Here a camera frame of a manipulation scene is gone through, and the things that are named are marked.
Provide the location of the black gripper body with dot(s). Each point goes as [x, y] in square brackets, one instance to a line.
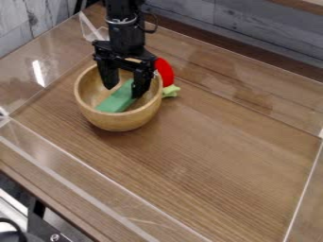
[125, 46]

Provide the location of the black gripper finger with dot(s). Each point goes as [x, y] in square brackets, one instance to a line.
[108, 69]
[141, 80]

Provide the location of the green rectangular block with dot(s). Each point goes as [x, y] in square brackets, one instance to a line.
[119, 100]

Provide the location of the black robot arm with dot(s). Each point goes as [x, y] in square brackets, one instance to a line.
[124, 10]

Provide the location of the brown wooden bowl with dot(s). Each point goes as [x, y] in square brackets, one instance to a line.
[91, 93]

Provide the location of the red plush strawberry toy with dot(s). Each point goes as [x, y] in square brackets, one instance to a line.
[165, 72]

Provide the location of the clear acrylic corner bracket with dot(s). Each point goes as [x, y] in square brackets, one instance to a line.
[92, 33]

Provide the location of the black metal table frame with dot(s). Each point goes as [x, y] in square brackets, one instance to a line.
[38, 227]

